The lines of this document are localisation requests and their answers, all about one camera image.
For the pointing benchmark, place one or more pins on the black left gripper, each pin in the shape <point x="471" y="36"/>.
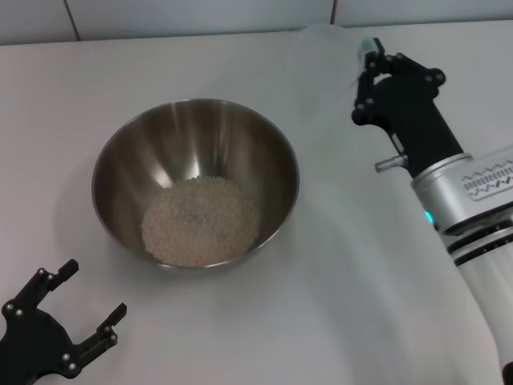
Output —
<point x="32" y="349"/>

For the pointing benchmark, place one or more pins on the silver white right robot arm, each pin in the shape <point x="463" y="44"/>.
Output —
<point x="477" y="224"/>

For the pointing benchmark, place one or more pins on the white rice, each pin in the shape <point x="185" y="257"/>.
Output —
<point x="200" y="224"/>

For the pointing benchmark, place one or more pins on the stainless steel mixing bowl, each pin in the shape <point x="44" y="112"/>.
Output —
<point x="192" y="136"/>

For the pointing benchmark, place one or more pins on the clear plastic cup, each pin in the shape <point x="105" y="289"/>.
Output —
<point x="324" y="34"/>

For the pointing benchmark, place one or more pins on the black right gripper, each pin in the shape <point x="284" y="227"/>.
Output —
<point x="413" y="120"/>

